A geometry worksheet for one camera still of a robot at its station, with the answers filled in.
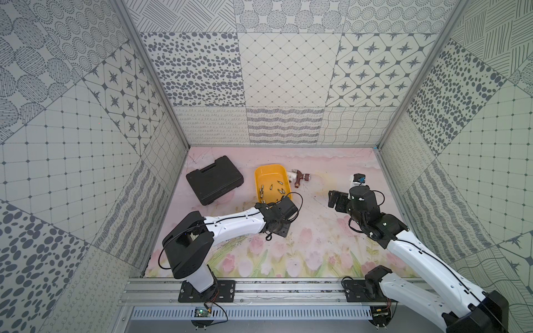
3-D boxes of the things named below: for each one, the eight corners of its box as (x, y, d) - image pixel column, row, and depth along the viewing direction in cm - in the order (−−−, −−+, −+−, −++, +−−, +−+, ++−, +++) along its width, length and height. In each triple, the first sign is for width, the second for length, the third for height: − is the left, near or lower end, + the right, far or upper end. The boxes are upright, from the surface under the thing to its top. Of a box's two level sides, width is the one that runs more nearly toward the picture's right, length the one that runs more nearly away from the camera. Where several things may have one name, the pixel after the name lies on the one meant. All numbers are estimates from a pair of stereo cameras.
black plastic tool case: (203, 207, 97) (201, 202, 93) (188, 180, 107) (185, 174, 103) (244, 183, 106) (243, 178, 102) (226, 160, 116) (224, 155, 112)
